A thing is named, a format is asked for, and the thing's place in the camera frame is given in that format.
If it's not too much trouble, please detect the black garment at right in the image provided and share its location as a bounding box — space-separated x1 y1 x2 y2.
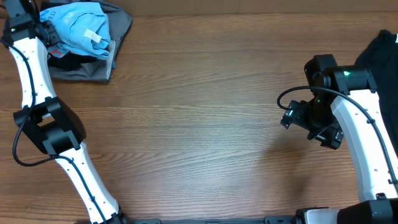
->
355 30 397 149

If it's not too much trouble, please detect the black folded garment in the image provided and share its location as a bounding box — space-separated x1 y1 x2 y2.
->
48 45 98 71

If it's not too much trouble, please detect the grey folded garment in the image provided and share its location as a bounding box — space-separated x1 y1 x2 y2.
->
49 0 132 83

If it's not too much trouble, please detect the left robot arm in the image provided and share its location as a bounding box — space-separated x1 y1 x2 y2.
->
1 1 130 223

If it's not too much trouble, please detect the light blue t-shirt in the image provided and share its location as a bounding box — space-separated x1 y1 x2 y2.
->
40 2 111 60

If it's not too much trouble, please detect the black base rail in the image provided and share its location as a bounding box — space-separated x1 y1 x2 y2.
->
131 215 304 224

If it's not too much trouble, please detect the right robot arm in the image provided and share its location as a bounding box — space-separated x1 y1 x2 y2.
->
300 54 397 223

